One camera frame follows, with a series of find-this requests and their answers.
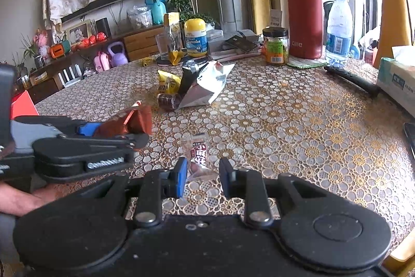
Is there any black speaker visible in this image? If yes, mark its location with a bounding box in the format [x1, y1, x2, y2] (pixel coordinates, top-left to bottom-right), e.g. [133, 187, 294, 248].
[95, 17, 112, 38]

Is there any black handled tool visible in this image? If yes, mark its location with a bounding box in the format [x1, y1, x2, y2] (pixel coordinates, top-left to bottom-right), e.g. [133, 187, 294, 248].
[324, 64, 382, 98]

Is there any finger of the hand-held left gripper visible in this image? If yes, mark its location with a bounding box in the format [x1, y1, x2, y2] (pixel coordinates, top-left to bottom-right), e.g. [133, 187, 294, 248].
[34, 133, 150, 157]
[13, 116, 102, 136]

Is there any red cardboard box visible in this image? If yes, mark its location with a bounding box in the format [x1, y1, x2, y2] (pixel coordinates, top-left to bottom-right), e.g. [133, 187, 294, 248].
[11, 90, 40, 120]

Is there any brown snack packet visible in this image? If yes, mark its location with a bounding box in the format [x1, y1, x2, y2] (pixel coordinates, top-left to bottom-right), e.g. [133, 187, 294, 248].
[94, 102, 154, 152]

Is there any white plastic box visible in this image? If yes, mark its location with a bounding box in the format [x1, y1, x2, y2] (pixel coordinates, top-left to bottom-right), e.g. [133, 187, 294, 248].
[206, 29, 224, 44]

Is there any small clear snack packet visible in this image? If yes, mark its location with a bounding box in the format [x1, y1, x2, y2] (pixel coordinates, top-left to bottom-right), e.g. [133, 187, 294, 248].
[180, 132, 218, 182]

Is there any purple kettlebell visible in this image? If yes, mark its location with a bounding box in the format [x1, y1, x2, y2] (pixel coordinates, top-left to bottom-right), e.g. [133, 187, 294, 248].
[107, 42, 129, 69]

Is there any white router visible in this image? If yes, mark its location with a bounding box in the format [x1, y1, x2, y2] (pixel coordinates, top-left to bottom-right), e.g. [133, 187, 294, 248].
[61, 64, 84, 86]

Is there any black round coaster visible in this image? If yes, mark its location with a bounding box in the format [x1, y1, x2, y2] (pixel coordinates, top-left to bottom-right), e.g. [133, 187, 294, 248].
[156, 55, 186, 65]

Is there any dark pouch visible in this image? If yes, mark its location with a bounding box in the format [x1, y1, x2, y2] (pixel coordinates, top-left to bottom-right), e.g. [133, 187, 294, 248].
[225, 35, 257, 52]

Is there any yellow candy packet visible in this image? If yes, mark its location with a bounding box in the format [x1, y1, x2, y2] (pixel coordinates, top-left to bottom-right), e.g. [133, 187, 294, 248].
[158, 70, 182, 94]

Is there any wooden TV cabinet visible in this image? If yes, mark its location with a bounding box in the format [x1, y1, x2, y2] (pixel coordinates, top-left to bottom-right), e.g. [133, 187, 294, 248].
[19, 24, 167, 103]

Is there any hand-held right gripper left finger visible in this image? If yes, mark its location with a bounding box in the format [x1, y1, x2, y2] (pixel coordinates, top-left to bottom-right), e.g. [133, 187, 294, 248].
[70, 158, 189, 227]

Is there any green coaster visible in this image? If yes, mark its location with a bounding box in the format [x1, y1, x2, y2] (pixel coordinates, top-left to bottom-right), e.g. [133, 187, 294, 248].
[287, 55, 329, 70]

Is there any pink doll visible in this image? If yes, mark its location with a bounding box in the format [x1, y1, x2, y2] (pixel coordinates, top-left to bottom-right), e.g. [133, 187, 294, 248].
[33, 29, 51, 57]

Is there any white photo frame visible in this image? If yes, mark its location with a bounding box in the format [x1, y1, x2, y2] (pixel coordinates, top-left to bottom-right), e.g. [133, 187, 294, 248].
[65, 20, 93, 46]

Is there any glass jar black lid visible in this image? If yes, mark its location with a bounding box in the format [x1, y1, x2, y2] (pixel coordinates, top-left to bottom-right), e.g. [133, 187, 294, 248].
[262, 27, 290, 66]

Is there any round brown snack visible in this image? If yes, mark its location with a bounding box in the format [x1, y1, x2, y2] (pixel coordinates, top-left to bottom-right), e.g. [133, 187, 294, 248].
[157, 93, 181, 112]

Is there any tissue pack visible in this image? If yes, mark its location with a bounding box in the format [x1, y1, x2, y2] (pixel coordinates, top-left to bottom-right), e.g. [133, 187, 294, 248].
[376, 45, 415, 117]

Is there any clear water bottle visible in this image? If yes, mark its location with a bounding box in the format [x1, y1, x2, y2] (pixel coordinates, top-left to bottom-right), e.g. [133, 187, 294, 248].
[325, 0, 354, 67]

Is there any person's left hand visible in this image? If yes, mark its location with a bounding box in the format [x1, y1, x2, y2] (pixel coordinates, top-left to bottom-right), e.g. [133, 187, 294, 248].
[0, 184, 75, 216]

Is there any red thermos bottle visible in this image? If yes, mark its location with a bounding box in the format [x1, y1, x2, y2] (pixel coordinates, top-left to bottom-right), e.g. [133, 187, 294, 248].
[283, 0, 324, 60]

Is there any teal bottle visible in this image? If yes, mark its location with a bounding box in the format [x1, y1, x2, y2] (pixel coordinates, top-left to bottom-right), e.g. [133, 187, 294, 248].
[144, 0, 167, 25]

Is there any pink toy case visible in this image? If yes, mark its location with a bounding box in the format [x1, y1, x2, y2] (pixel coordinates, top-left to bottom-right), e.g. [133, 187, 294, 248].
[93, 51, 111, 73]

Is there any orange box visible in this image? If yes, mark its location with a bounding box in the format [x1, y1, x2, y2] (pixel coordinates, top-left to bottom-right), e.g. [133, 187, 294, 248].
[49, 40, 71, 58]

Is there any small cardboard box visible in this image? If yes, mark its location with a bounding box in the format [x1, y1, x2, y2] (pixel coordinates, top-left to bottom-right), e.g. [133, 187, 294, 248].
[29, 71, 49, 85]

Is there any yellow-lid supplement bottle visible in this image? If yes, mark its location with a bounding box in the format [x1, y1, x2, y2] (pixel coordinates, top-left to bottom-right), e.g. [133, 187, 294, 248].
[184, 18, 209, 58]

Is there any patterned tablecloth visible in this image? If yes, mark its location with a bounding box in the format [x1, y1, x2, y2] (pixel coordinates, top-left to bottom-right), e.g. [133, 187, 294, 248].
[34, 51, 415, 265]

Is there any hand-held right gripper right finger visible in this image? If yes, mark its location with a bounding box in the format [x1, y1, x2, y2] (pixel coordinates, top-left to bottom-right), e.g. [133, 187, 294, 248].
[220, 158, 338, 227]

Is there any white paper card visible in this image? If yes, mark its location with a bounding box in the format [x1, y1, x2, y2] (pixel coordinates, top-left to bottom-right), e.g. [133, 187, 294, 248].
[269, 8, 285, 28]

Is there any tall yellow packet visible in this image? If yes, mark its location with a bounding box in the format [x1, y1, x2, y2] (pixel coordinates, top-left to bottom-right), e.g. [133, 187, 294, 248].
[163, 12, 181, 65]

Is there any black television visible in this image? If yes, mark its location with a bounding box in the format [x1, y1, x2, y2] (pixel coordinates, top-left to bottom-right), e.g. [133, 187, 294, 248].
[60, 0, 157, 25]

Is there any clear plastic bag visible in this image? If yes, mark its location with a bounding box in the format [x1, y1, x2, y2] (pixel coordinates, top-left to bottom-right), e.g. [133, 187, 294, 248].
[127, 6, 153, 30]

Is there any clear drinking glass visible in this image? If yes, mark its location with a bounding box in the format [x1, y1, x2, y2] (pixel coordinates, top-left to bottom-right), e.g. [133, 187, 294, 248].
[156, 33, 177, 62]

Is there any silver foil snack bag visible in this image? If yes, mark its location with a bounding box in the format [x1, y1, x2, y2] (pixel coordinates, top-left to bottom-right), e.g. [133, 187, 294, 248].
[178, 59, 236, 109]

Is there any black smartphone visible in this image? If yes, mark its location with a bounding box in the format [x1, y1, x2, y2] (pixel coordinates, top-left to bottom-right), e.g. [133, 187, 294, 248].
[403, 123, 415, 165]

